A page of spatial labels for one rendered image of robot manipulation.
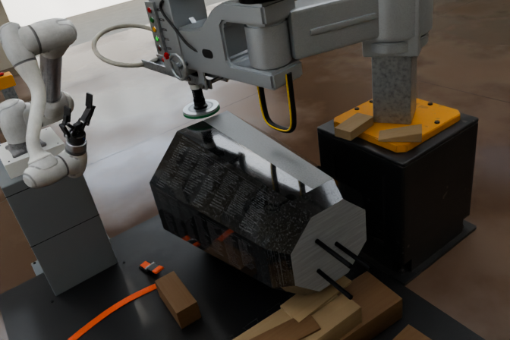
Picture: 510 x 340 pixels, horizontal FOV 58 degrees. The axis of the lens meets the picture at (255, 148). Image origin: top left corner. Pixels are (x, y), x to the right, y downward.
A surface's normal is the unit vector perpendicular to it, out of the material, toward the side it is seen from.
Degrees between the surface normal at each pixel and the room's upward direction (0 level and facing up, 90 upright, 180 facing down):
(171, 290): 0
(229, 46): 90
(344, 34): 90
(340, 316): 0
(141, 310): 0
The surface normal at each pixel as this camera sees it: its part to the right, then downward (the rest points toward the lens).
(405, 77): -0.41, 0.50
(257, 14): -0.72, 0.43
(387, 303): -0.15, -0.86
